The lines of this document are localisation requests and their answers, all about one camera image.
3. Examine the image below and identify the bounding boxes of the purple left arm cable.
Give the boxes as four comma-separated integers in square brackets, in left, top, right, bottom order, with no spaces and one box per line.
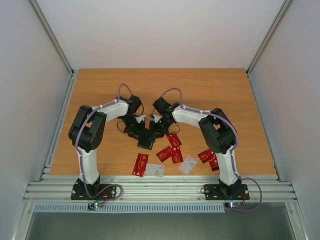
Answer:
[74,84,133,201]

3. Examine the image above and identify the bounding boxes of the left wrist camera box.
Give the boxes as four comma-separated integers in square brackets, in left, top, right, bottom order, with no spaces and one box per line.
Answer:
[135,114,148,123]

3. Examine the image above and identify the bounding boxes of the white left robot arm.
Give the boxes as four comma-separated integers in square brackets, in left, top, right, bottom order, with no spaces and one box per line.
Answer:
[68,95,154,200]

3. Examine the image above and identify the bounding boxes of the red vip card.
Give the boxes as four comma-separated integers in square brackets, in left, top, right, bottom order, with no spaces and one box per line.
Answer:
[197,148,217,164]
[171,147,184,164]
[132,155,147,177]
[156,146,172,163]
[208,155,219,169]

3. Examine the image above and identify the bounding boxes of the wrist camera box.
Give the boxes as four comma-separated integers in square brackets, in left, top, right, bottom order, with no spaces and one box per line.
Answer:
[150,113,162,123]
[135,114,148,123]

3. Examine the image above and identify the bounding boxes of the right small circuit board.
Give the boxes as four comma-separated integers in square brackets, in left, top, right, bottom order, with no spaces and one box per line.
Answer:
[224,201,243,209]

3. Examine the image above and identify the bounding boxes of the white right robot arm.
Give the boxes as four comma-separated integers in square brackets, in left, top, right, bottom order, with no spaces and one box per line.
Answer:
[148,97,242,199]

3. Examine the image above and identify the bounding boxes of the red card under left pile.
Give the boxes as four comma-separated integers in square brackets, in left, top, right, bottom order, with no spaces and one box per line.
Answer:
[137,153,149,164]

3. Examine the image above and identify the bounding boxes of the small circuit board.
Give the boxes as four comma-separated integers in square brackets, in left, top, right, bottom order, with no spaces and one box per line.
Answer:
[87,202,104,211]
[224,201,243,209]

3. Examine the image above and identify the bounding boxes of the aluminium rail base front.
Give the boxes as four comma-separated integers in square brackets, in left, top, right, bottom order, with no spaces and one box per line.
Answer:
[23,174,297,203]

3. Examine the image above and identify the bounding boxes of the red striped card far right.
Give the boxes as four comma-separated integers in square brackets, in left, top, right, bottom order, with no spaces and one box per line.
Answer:
[211,166,220,172]

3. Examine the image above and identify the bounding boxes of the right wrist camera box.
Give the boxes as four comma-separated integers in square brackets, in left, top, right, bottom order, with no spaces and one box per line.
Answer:
[150,113,162,123]

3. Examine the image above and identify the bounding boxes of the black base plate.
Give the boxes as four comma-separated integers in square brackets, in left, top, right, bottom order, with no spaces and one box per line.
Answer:
[202,184,250,201]
[70,182,117,201]

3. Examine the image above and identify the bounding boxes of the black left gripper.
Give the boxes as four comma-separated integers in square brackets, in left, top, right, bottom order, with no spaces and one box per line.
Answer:
[121,114,147,141]

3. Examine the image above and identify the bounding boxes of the white card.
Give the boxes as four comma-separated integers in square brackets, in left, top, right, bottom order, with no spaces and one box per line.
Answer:
[145,163,165,177]
[178,156,197,175]

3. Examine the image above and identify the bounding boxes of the aluminium frame post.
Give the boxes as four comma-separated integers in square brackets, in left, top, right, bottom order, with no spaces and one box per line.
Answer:
[28,0,74,76]
[246,0,294,77]

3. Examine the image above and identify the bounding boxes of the grey slotted cable duct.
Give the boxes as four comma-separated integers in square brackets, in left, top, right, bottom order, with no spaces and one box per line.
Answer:
[34,202,225,214]

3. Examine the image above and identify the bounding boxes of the red card upper centre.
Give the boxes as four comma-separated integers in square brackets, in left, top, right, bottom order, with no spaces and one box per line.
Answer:
[166,131,182,148]

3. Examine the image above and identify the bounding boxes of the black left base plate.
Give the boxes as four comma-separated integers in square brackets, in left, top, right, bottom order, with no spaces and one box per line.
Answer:
[70,182,117,201]

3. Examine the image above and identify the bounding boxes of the right aluminium frame post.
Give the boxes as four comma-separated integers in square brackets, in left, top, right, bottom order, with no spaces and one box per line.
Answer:
[246,0,294,77]

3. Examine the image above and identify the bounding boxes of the white card right centre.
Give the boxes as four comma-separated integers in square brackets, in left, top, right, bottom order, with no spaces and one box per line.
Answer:
[178,156,197,175]

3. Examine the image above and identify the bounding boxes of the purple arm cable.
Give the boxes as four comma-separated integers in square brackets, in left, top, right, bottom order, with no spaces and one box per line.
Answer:
[151,87,263,213]
[74,84,133,201]

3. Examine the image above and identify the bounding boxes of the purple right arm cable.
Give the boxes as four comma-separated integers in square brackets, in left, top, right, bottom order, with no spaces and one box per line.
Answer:
[151,87,263,213]

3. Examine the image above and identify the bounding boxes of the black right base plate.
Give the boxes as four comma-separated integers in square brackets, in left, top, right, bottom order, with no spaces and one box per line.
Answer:
[202,184,250,201]

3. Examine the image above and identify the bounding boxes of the left aluminium frame post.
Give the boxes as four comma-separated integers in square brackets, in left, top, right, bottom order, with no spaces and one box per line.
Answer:
[28,0,74,76]

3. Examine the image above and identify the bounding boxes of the black leather card holder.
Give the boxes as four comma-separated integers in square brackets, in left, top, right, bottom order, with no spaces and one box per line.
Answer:
[137,133,155,150]

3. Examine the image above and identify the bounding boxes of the left small circuit board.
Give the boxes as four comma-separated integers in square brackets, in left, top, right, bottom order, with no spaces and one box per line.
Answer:
[87,202,104,211]

